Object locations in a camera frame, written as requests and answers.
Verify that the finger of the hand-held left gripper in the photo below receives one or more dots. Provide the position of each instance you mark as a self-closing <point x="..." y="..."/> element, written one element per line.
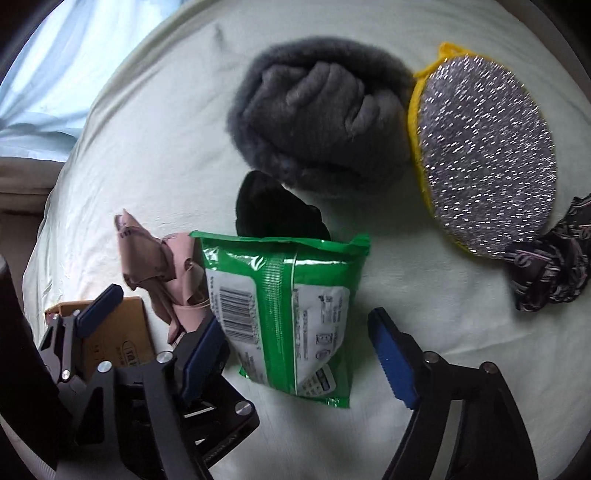
<point x="99" y="309"/>
<point x="231" y="424"/>

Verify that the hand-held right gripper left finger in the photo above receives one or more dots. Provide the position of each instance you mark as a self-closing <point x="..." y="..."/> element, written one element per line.
<point x="203" y="357"/>

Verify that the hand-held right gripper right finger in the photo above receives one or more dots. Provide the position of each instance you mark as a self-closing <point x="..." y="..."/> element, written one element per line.
<point x="392" y="355"/>

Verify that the green wet wipes pack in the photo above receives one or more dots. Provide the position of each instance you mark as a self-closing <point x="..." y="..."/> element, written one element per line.
<point x="277" y="295"/>

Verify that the brown cardboard box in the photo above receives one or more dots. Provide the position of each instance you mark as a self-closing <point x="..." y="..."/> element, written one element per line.
<point x="124" y="332"/>

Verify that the pink patterned cloth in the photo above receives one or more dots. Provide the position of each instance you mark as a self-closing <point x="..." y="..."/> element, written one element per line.
<point x="143" y="258"/>

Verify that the beige furniture edge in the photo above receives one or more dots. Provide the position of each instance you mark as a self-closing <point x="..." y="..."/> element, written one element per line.
<point x="23" y="180"/>

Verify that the black cloth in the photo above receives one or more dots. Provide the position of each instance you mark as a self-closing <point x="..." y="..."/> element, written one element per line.
<point x="272" y="207"/>

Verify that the dark patterned cloth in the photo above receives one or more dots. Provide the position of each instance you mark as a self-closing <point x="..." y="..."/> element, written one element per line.
<point x="549" y="267"/>

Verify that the pale bed sheet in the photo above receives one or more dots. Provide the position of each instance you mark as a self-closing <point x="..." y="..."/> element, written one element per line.
<point x="161" y="138"/>

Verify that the silver yellow-edged scouring pad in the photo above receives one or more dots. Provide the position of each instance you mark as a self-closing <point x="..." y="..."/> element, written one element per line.
<point x="485" y="152"/>

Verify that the light blue curtain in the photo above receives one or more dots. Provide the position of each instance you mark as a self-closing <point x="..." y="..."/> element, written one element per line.
<point x="69" y="69"/>

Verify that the grey fluffy cloth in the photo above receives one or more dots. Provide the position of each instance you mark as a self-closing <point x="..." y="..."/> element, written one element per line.
<point x="314" y="124"/>

